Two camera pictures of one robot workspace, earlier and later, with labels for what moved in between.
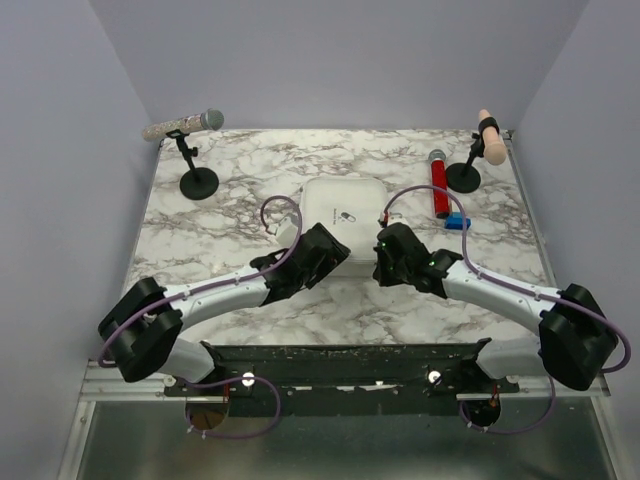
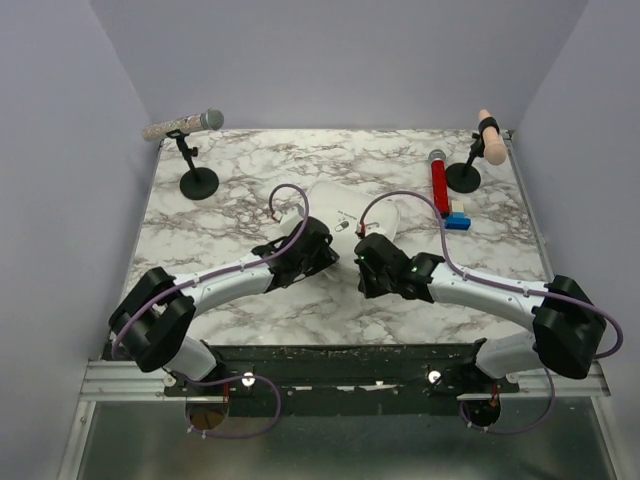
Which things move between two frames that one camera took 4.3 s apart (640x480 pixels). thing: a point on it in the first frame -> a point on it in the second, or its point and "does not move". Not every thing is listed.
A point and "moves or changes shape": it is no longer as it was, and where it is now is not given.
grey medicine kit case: [350, 209] moves or changes shape
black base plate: [357, 380] does not move
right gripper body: [390, 272] -> [374, 284]
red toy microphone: [439, 178] does not move
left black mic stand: [199, 183] does not move
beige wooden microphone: [494, 150] does not move
